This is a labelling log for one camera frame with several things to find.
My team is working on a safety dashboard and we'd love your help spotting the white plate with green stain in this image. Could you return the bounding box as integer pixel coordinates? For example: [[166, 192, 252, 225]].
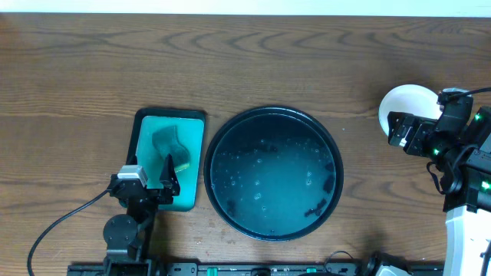
[[378, 84, 442, 135]]

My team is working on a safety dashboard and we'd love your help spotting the green yellow scrub sponge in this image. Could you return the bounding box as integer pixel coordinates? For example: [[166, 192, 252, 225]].
[[152, 125, 190, 173]]

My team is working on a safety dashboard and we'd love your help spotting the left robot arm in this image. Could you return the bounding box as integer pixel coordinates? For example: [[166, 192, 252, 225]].
[[103, 155, 180, 275]]

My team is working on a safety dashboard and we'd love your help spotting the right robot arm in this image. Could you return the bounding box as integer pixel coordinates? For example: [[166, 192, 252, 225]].
[[378, 84, 490, 275]]

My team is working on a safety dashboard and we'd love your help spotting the black rectangular water tray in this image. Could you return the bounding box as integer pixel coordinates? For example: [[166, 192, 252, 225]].
[[126, 107, 206, 212]]

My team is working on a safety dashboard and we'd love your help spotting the round black serving tray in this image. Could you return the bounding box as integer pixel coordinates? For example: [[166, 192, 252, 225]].
[[203, 106, 344, 242]]

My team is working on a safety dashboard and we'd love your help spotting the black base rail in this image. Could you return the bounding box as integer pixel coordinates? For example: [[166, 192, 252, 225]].
[[67, 252, 443, 276]]

